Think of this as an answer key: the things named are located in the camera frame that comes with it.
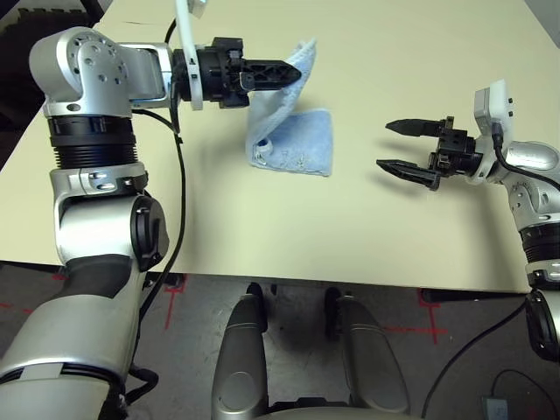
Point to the black foam puzzle mat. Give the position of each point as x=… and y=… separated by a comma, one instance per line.
x=22, y=65

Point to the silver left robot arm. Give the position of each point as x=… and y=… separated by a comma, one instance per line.
x=87, y=245

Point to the black table foot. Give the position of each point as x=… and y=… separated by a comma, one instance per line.
x=168, y=280
x=472, y=295

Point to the grey robot right leg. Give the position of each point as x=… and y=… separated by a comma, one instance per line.
x=367, y=354

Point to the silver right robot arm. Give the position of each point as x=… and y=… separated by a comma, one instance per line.
x=525, y=157

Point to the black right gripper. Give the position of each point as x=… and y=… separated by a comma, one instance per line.
x=457, y=151

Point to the grey floor box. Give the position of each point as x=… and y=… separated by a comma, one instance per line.
x=495, y=409

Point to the black metal frame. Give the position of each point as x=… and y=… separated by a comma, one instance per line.
x=93, y=9

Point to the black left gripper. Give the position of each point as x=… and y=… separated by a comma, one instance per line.
x=219, y=74

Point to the light blue terry towel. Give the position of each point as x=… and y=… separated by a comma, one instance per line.
x=306, y=140

